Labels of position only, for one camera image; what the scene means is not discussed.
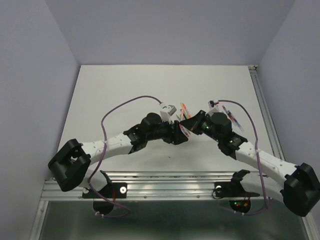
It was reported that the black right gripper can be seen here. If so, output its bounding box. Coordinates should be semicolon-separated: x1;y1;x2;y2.
180;109;222;143

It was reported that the aluminium front rail frame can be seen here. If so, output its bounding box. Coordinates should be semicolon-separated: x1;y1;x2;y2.
30;172;310;240

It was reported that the red pen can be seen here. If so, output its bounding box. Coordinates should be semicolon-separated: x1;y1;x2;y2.
180;126;190;138
183;106;192;119

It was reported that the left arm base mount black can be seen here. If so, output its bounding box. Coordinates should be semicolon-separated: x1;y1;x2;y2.
81;170;131;219

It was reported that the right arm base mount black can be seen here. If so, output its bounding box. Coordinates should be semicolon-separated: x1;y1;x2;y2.
211;169;260;214

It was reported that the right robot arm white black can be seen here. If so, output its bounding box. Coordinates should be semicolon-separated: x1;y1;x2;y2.
180;110;320;217

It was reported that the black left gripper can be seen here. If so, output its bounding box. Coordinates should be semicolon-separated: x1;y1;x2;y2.
146;117;188;145

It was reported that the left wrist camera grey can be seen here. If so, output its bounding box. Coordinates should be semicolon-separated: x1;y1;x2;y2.
159;102;177;123

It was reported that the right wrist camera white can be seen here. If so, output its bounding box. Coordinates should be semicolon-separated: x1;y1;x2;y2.
206;100;220;117

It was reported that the aluminium right side rail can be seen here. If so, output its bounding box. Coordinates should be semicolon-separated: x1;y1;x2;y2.
247;65;293;176

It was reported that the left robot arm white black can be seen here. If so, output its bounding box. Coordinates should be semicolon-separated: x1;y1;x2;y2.
48;112;188;197

